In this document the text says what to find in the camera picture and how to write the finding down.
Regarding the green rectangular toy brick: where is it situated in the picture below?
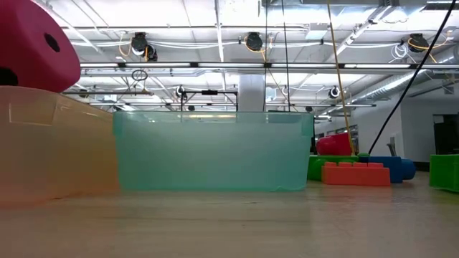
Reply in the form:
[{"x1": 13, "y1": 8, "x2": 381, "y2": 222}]
[{"x1": 307, "y1": 153, "x2": 359, "y2": 182}]

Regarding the red round-stud toy brick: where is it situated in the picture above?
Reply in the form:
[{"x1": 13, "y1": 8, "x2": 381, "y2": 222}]
[{"x1": 316, "y1": 132, "x2": 354, "y2": 157}]

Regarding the blue round-stud toy brick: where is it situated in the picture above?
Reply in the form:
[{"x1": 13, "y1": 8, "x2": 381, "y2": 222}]
[{"x1": 358, "y1": 155, "x2": 417, "y2": 184}]

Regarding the red foam die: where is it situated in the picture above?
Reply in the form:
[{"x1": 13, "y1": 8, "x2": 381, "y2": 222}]
[{"x1": 0, "y1": 0, "x2": 82, "y2": 94}]

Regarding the teal translucent plastic bin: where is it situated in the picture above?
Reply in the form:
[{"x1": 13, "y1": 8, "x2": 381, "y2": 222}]
[{"x1": 113, "y1": 110, "x2": 315, "y2": 192}]

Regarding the orange flat toy brick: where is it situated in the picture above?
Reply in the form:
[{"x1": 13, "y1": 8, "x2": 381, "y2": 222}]
[{"x1": 321, "y1": 161, "x2": 391, "y2": 187}]

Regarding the orange translucent plastic bin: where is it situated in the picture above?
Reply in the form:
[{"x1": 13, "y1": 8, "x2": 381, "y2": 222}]
[{"x1": 0, "y1": 85, "x2": 121, "y2": 209}]

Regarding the black cabinet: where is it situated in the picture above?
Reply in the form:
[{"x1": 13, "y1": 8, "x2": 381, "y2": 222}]
[{"x1": 432, "y1": 113, "x2": 459, "y2": 156}]

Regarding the green double-stud toy brick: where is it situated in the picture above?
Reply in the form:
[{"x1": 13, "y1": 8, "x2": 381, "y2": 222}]
[{"x1": 429, "y1": 153, "x2": 459, "y2": 194}]

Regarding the black background frame rig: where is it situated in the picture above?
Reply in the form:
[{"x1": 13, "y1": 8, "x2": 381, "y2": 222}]
[{"x1": 180, "y1": 90, "x2": 240, "y2": 113}]

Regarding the silver ventilation duct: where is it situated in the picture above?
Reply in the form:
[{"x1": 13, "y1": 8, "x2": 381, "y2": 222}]
[{"x1": 349, "y1": 67, "x2": 459, "y2": 105}]

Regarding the black hanging cable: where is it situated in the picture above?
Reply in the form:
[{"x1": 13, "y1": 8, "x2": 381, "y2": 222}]
[{"x1": 368, "y1": 0, "x2": 457, "y2": 156}]

